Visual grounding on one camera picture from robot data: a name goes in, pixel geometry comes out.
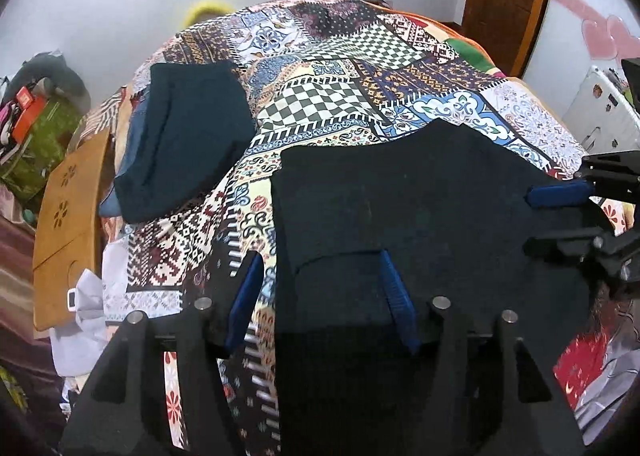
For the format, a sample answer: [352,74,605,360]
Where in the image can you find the white wardrobe door heart stickers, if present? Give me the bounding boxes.
[522,0,640,86]

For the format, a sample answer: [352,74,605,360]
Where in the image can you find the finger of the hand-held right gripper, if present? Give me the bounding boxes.
[523,150,640,211]
[521,225,640,289]

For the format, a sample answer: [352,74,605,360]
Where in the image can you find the striped maroon curtain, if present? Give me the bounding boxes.
[0,213,68,437]

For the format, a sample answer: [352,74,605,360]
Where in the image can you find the yellow foam tube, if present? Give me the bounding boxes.
[184,0,233,30]

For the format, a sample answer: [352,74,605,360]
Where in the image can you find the orange box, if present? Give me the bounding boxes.
[12,88,52,143]

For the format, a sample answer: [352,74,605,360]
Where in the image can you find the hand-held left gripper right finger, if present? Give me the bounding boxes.
[378,249,587,456]

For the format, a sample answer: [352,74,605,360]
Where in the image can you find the green printed storage bag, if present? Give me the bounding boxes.
[0,94,85,203]

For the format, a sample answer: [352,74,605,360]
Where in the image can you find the black pants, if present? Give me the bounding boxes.
[270,118,603,456]

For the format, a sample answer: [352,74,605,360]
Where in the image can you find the patchwork printed blanket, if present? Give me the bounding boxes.
[100,0,593,456]

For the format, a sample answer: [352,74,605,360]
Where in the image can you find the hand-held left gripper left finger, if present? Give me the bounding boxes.
[59,252,265,456]

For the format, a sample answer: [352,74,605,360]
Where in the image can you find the folded blue jeans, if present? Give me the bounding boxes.
[98,94,153,217]

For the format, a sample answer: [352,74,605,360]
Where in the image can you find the folded dark teal pants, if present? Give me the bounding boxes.
[113,60,258,225]

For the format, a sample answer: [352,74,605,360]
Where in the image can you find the wooden lap desk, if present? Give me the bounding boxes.
[32,127,112,333]

